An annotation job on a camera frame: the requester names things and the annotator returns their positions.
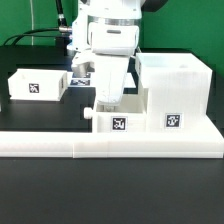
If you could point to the white drawer housing box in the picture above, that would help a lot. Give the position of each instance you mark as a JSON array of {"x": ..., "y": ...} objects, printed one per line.
[{"x": 176, "y": 89}]

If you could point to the white drawer tray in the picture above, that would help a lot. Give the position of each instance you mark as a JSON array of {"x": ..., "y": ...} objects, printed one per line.
[
  {"x": 129, "y": 116},
  {"x": 37, "y": 84}
]

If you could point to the white L-shaped fence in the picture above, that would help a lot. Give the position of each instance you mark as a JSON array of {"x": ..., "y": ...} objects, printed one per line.
[{"x": 204, "y": 141}]

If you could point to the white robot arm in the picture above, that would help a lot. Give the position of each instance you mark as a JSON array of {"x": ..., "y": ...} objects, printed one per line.
[{"x": 105, "y": 35}]

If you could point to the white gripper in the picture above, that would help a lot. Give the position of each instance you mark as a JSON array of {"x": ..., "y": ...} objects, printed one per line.
[{"x": 109, "y": 78}]

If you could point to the white fiducial marker plate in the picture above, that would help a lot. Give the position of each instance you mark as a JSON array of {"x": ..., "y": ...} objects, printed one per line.
[{"x": 89, "y": 80}]

